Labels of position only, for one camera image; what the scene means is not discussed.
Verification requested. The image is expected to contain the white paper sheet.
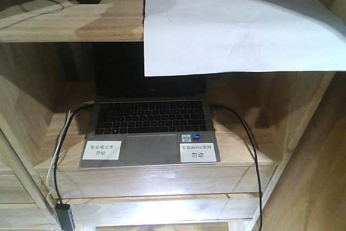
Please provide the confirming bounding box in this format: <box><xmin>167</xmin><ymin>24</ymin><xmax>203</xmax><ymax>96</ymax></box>
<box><xmin>144</xmin><ymin>0</ymin><xmax>345</xmax><ymax>76</ymax></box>

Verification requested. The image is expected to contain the silver laptop computer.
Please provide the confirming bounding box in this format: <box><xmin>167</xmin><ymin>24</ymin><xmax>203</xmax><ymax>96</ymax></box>
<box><xmin>80</xmin><ymin>42</ymin><xmax>221</xmax><ymax>169</ymax></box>

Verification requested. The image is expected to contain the white label sticker right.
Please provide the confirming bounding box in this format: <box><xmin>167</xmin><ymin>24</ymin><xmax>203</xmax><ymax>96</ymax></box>
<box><xmin>180</xmin><ymin>143</ymin><xmax>217</xmax><ymax>163</ymax></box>

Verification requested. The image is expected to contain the white label sticker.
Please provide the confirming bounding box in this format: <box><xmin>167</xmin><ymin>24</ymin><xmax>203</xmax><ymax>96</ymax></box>
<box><xmin>82</xmin><ymin>141</ymin><xmax>122</xmax><ymax>160</ymax></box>
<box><xmin>180</xmin><ymin>143</ymin><xmax>217</xmax><ymax>163</ymax></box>

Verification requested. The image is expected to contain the white label sticker left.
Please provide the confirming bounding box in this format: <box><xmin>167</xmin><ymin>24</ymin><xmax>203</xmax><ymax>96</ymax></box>
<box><xmin>82</xmin><ymin>141</ymin><xmax>122</xmax><ymax>160</ymax></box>

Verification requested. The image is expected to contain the wooden shelf unit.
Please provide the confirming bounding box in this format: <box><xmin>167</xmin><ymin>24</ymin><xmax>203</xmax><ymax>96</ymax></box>
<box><xmin>1</xmin><ymin>0</ymin><xmax>345</xmax><ymax>230</ymax></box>

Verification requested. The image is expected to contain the grey usb hub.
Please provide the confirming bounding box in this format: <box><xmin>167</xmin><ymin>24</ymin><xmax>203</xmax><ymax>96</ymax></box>
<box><xmin>55</xmin><ymin>203</ymin><xmax>76</xmax><ymax>231</ymax></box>

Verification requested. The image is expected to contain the black laptop cable right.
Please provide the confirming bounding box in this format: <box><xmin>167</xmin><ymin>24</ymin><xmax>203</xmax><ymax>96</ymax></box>
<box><xmin>209</xmin><ymin>103</ymin><xmax>264</xmax><ymax>231</ymax></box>

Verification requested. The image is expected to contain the black laptop cable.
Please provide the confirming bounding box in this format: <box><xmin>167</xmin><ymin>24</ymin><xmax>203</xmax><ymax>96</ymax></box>
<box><xmin>53</xmin><ymin>102</ymin><xmax>95</xmax><ymax>205</ymax></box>
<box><xmin>209</xmin><ymin>103</ymin><xmax>264</xmax><ymax>231</ymax></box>

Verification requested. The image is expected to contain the black laptop cable left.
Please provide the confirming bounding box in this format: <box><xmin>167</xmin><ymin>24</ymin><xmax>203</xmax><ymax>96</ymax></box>
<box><xmin>53</xmin><ymin>102</ymin><xmax>95</xmax><ymax>205</ymax></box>

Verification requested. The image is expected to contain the white laptop cable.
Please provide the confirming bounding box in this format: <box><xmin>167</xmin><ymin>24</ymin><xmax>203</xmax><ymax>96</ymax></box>
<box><xmin>45</xmin><ymin>101</ymin><xmax>95</xmax><ymax>204</ymax></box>

